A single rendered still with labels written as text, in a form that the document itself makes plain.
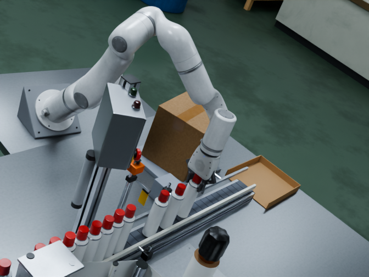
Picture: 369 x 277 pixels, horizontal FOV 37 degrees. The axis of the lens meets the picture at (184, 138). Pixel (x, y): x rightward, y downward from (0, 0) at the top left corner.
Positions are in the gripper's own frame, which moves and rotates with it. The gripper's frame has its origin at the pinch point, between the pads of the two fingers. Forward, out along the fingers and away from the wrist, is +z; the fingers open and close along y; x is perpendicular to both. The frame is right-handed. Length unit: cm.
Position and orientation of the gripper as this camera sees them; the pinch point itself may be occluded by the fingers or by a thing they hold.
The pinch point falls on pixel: (195, 182)
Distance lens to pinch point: 209.5
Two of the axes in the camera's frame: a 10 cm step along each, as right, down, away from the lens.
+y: 7.0, 5.6, -4.4
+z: -3.3, 8.0, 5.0
